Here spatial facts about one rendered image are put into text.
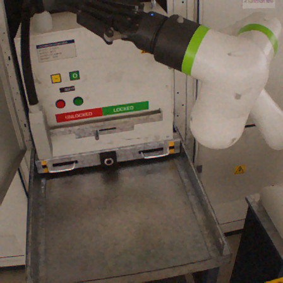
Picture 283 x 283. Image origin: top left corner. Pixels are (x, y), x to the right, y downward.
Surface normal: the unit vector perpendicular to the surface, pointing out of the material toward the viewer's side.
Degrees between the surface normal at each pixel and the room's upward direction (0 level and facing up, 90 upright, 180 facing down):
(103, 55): 90
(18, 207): 90
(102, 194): 0
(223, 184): 90
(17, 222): 90
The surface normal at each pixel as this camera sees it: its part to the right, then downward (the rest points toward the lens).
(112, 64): 0.18, 0.59
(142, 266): -0.04, -0.80
